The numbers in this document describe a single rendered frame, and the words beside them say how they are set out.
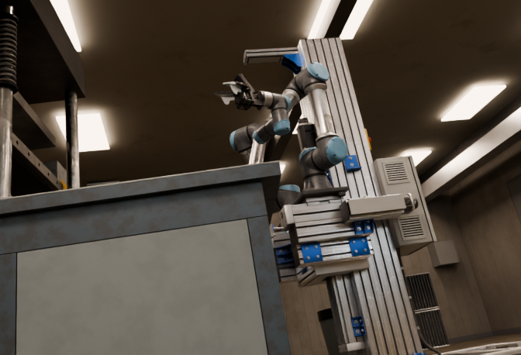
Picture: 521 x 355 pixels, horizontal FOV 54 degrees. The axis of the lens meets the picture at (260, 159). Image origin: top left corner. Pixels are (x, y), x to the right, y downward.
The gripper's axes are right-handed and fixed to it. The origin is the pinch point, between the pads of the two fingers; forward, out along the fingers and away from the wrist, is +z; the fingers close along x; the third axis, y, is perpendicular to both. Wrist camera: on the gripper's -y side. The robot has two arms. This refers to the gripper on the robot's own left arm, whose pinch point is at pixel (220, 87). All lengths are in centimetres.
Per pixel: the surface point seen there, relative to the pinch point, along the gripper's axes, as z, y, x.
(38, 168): 62, 14, 55
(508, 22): -562, -274, 55
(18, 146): 73, 15, 37
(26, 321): 84, 98, -21
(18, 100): 72, -10, 41
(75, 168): 39, -1, 78
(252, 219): 40, 87, -51
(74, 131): 39, -22, 75
